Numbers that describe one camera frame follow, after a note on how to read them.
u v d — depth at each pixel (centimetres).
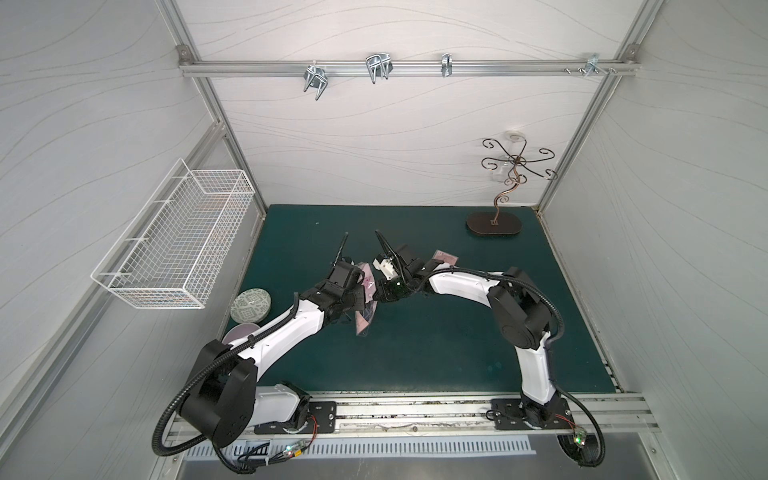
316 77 76
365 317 87
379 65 77
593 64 76
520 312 52
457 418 75
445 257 107
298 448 69
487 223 115
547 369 58
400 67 78
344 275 66
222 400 41
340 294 65
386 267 86
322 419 74
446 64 78
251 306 92
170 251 69
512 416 73
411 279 73
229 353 43
